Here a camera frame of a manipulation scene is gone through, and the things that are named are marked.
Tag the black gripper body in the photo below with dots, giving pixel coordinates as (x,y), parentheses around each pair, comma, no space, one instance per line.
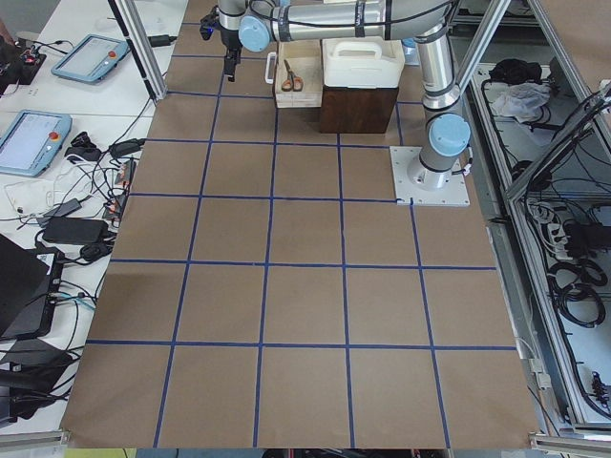
(232,42)

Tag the aluminium frame post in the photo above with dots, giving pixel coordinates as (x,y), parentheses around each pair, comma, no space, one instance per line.
(126,14)

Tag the black laptop on desk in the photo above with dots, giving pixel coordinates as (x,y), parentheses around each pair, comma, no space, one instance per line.
(29,279)

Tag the black power adapter brick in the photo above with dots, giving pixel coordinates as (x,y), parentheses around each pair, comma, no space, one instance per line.
(75,231)

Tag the blue teach pendant far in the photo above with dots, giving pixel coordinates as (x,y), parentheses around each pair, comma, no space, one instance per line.
(92,59)

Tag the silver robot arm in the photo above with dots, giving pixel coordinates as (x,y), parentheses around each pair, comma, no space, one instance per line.
(371,25)

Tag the grey orange handled scissors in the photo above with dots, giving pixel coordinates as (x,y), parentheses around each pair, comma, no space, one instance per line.
(293,82)

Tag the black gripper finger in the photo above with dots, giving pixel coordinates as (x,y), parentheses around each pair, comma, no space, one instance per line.
(230,64)

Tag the wooden drawer with white handle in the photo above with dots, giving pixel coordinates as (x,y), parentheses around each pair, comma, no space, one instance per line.
(295,72)

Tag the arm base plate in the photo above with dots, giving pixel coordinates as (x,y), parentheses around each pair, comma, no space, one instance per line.
(414,184)

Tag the dark brown wooden cabinet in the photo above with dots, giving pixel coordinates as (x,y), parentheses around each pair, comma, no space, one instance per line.
(356,111)

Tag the blue teach pendant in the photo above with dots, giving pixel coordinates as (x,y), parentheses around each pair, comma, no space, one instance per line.
(92,59)
(31,142)

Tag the white plastic tray box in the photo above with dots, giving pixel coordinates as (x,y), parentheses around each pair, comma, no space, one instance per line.
(362,63)

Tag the blue teach pendant near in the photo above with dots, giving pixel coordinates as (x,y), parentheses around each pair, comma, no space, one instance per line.
(31,142)

